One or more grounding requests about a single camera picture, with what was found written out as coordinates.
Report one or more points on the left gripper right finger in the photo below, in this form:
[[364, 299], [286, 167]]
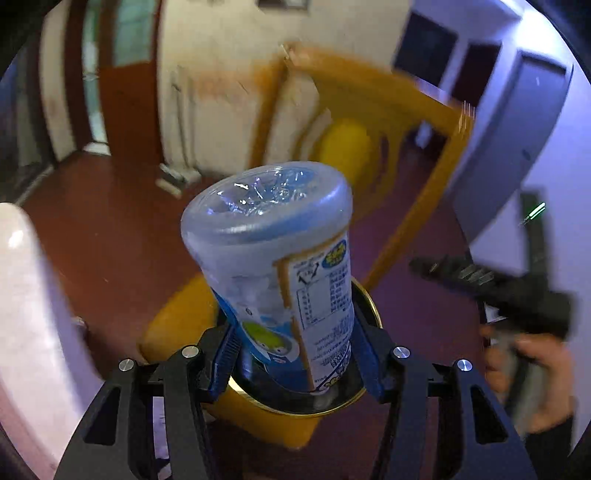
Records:
[[475, 437]]

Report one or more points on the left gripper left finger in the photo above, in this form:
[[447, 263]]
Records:
[[115, 437]]

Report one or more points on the blue cap plastic bottle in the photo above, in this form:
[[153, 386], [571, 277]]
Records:
[[273, 245]]

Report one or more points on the black gold-rimmed trash bin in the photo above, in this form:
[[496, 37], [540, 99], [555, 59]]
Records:
[[300, 396]]

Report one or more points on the person right hand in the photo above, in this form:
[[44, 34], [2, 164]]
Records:
[[532, 375]]

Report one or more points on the wooden chair holding bin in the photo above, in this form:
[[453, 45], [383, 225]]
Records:
[[373, 111]]

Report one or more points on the white floor scale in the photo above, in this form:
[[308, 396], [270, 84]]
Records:
[[176, 181]]

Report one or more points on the brown wooden kitchen door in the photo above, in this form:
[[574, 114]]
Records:
[[110, 69]]

